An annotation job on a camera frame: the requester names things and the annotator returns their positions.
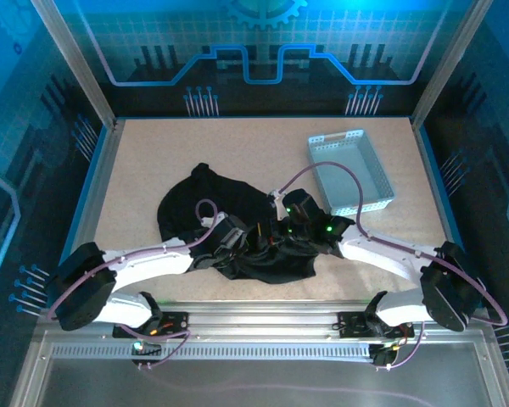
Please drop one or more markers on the grey sheet metal panel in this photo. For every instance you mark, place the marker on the grey sheet metal panel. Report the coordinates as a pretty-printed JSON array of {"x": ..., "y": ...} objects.
[{"x": 258, "y": 381}]

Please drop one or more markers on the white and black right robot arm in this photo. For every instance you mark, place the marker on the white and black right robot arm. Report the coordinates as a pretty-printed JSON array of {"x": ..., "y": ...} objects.
[{"x": 386, "y": 254}]

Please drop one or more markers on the black t-shirt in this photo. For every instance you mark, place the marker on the black t-shirt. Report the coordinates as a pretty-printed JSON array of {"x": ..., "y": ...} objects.
[{"x": 237, "y": 199}]

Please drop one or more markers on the grey perforated plastic basket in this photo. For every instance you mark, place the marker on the grey perforated plastic basket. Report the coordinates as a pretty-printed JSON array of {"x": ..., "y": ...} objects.
[{"x": 339, "y": 186}]

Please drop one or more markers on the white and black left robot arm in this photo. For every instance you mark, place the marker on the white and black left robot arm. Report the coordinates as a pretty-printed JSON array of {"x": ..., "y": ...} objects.
[{"x": 152, "y": 263}]

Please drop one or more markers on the aluminium front rail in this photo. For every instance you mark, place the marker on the aluminium front rail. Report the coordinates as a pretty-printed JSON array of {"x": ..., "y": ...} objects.
[{"x": 258, "y": 318}]

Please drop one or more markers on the aluminium table side rail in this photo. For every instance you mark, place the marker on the aluminium table side rail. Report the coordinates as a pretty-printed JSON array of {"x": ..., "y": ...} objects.
[{"x": 90, "y": 203}]

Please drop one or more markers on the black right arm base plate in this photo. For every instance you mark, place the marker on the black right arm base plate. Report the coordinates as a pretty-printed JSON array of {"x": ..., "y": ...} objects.
[{"x": 352, "y": 324}]

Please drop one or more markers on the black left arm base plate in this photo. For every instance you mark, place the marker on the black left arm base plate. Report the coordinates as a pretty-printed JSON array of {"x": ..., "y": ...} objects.
[{"x": 176, "y": 324}]

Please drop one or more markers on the aluminium frame post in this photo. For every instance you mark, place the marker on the aluminium frame post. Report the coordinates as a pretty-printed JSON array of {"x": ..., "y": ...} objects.
[
  {"x": 77, "y": 63},
  {"x": 450, "y": 63}
]

